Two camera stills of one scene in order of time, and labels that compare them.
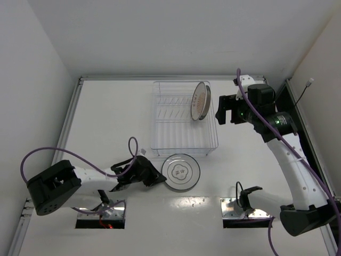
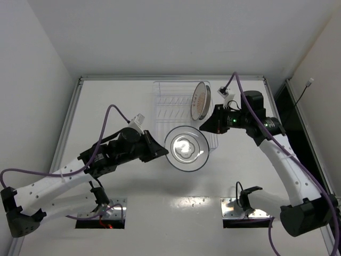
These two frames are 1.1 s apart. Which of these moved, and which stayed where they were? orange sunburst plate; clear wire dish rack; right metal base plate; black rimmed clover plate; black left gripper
Moved: black rimmed clover plate; black left gripper
Stayed: right metal base plate; clear wire dish rack; orange sunburst plate
